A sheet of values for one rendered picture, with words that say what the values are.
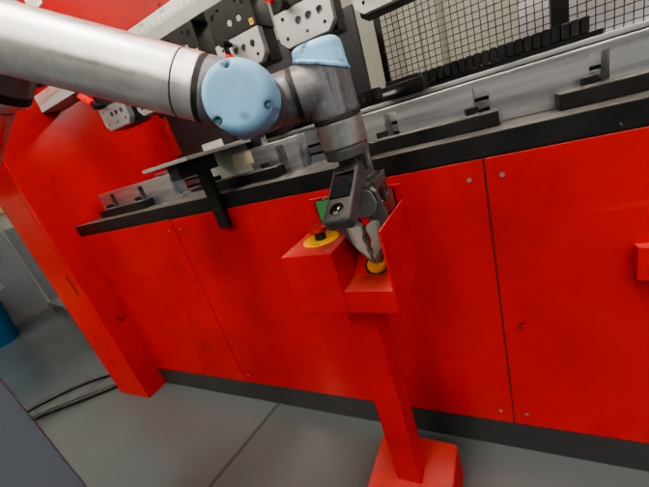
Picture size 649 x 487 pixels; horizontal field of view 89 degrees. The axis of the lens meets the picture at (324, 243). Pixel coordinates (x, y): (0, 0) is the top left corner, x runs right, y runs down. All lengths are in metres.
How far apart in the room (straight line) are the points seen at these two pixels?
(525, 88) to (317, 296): 0.60
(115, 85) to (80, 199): 1.37
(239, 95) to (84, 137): 1.53
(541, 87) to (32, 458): 1.16
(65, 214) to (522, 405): 1.77
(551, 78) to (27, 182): 1.72
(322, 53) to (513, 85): 0.46
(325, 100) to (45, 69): 0.32
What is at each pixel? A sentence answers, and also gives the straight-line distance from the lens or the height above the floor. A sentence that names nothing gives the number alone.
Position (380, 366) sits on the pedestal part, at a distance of 0.74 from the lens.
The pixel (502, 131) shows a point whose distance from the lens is 0.73.
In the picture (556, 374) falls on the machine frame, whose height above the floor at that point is 0.29.
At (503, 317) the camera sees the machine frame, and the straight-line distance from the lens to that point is 0.90.
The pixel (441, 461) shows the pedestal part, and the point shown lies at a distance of 1.05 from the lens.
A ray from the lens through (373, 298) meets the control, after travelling 0.57.
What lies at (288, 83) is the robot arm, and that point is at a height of 1.04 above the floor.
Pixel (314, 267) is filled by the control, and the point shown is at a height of 0.76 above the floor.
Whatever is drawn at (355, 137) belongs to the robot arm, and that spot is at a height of 0.95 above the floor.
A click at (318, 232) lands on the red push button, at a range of 0.61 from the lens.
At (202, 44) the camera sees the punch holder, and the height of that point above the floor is 1.27.
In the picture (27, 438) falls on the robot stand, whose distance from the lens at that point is 0.81.
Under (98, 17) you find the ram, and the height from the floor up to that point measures 1.47.
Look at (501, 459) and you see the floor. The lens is 1.20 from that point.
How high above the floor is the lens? 0.98
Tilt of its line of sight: 20 degrees down
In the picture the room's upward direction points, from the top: 17 degrees counter-clockwise
